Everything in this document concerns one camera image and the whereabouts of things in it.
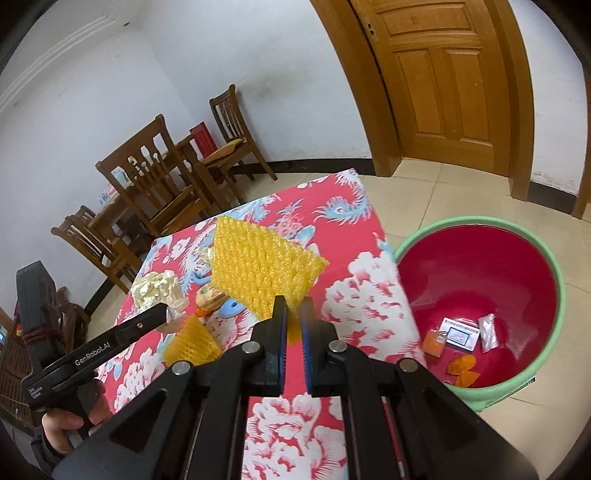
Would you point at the clear plastic bag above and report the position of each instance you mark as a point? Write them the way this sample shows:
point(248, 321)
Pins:
point(488, 332)

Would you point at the cream foam fruit net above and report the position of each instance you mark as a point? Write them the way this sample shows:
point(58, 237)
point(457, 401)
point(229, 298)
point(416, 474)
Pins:
point(157, 288)

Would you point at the wooden panel door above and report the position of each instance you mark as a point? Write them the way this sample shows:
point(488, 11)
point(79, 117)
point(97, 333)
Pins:
point(443, 83)

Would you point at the person's left forearm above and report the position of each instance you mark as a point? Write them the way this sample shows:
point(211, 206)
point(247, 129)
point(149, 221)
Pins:
point(27, 457)

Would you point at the red floral tablecloth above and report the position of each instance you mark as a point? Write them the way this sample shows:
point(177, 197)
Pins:
point(277, 438)

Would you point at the small yellow foam net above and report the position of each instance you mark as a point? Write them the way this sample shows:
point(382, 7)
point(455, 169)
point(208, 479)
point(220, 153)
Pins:
point(191, 344)

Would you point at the red basin with green rim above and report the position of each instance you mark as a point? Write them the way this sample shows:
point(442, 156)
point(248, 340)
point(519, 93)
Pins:
point(461, 277)

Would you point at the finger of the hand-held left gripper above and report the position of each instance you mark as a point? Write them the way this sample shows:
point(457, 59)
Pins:
point(141, 323)

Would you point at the person's left hand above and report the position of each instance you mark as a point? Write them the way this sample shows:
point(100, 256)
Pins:
point(60, 429)

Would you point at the small orange box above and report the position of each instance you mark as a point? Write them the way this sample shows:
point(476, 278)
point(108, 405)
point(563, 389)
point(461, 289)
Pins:
point(435, 342)

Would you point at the large yellow foam net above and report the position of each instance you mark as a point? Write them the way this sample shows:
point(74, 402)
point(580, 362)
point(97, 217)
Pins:
point(258, 263)

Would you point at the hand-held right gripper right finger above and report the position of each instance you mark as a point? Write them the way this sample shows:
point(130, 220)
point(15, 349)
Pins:
point(308, 346)

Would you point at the orange wrapper piece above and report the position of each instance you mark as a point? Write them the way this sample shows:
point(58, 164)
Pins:
point(467, 379)
point(459, 364)

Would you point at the yellow seat cushion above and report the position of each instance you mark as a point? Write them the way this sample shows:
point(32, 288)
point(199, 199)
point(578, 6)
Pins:
point(224, 148)

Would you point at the wooden chair with cushion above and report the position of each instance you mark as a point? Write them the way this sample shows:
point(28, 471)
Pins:
point(222, 98)

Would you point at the wooden door frame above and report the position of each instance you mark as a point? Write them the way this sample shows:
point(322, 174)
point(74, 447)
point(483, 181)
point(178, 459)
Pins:
point(582, 203)
point(364, 115)

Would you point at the white medicine box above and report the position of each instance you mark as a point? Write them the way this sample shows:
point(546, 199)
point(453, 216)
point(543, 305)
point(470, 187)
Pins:
point(459, 333)

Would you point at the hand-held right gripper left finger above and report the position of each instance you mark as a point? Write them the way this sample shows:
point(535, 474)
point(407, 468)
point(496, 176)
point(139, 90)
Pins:
point(281, 341)

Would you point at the white printed packet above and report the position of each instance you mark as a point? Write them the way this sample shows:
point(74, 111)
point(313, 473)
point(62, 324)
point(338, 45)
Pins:
point(121, 176)

